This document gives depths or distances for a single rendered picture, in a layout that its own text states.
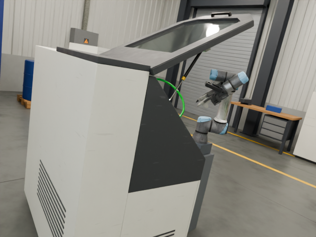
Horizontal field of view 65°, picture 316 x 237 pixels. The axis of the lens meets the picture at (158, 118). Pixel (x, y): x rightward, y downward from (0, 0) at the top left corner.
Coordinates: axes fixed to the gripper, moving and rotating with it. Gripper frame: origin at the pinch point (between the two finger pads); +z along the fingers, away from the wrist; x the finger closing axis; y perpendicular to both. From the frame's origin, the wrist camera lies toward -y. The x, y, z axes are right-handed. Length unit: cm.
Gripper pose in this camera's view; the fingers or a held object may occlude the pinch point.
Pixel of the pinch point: (197, 102)
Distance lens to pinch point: 172.0
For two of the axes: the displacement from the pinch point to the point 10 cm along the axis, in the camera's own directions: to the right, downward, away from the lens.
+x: 0.5, -4.2, 9.0
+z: -8.1, 5.2, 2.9
